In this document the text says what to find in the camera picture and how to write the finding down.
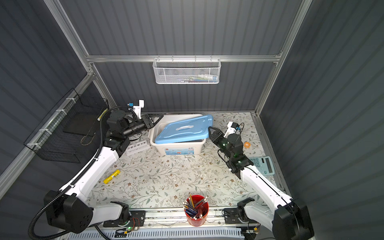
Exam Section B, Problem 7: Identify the black wire side basket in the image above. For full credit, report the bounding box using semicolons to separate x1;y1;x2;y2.
24;89;109;164

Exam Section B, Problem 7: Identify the teal calculator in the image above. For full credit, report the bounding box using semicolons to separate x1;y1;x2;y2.
250;156;275;176

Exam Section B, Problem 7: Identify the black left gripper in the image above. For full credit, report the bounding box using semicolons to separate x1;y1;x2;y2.
122;113;162;140

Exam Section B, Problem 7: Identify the yellow item in basket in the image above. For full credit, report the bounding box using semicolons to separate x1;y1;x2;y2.
97;109;109;121

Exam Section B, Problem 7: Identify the white wire wall basket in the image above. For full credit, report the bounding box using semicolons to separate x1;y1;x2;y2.
153;59;222;85

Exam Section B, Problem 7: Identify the yellow marker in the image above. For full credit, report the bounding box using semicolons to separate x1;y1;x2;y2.
103;170;121;184

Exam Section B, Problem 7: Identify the blue plastic bin lid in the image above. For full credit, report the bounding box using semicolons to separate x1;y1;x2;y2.
153;114;214;145

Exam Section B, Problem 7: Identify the white plastic storage bin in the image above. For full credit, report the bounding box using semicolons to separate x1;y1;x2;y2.
149;114;206;156

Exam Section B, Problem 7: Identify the white test tube rack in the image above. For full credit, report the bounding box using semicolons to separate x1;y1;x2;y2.
124;140;150;156

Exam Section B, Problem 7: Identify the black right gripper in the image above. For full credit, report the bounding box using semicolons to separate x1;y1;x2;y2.
209;126;233;162

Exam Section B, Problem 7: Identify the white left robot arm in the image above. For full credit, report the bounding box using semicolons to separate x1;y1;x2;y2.
28;106;164;240

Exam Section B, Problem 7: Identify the red pencil cup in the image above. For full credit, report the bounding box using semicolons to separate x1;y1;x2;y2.
184;195;209;227

